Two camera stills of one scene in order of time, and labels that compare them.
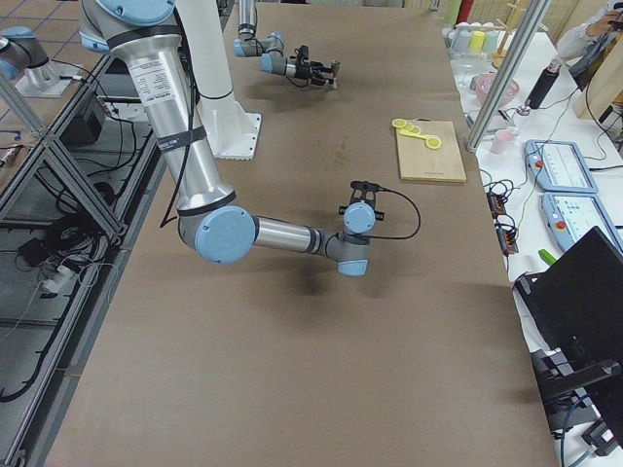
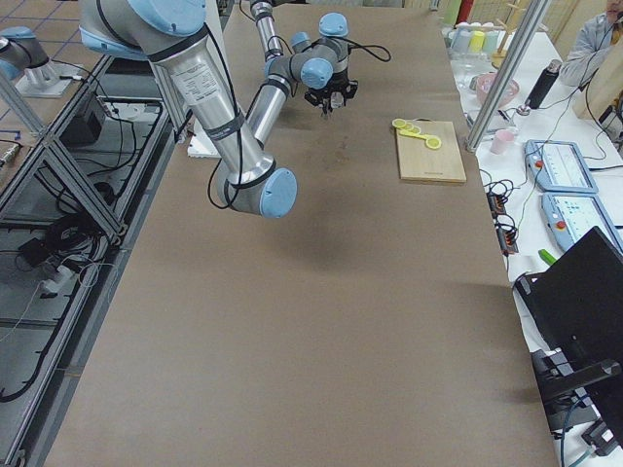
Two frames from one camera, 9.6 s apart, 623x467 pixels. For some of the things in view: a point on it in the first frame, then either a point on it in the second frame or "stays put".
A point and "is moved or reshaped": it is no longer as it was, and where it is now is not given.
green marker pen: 546,256 stays put
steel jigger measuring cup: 335,64 is moved or reshaped
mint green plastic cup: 490,40 stays put
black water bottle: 543,85 stays put
